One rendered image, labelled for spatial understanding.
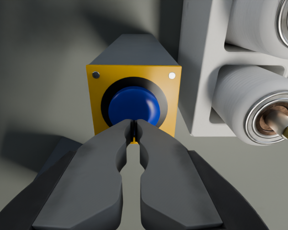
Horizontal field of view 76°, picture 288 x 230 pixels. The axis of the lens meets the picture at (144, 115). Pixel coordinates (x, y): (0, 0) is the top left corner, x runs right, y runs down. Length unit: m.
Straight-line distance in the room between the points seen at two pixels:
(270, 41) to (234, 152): 0.46
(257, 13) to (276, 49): 0.04
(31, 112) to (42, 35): 0.20
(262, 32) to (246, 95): 0.07
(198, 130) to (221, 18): 0.17
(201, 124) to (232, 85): 0.09
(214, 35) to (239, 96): 0.09
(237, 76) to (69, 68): 0.37
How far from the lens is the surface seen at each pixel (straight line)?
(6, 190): 0.82
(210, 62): 0.29
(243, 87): 0.27
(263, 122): 0.28
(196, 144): 0.59
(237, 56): 0.31
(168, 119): 0.16
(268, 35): 0.24
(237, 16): 0.28
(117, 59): 0.16
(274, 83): 0.26
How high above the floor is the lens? 0.45
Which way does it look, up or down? 62 degrees down
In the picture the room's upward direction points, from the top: 177 degrees clockwise
